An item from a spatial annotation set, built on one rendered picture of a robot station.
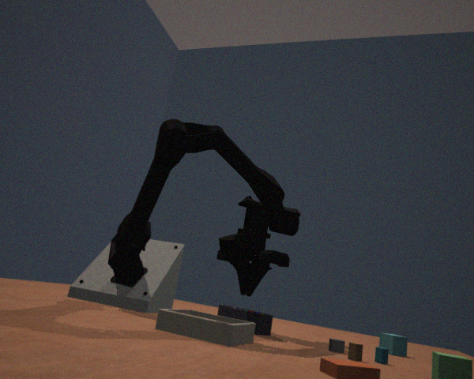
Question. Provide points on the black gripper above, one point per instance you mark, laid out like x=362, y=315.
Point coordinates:
x=251, y=274

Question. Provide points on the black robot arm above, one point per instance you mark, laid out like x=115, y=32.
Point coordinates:
x=175, y=139

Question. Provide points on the small teal block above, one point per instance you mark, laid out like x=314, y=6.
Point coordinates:
x=381, y=355

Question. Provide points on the orange-brown flat block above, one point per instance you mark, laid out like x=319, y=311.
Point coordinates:
x=341, y=369

